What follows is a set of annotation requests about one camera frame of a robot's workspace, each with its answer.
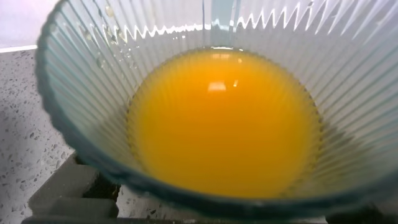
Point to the ribbed clear glass cup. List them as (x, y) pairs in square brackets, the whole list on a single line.
[(93, 93)]

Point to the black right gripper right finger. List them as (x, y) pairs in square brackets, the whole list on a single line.
[(367, 217)]

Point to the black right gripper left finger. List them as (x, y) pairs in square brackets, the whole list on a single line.
[(68, 189)]

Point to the orange juice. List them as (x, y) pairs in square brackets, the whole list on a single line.
[(224, 130)]

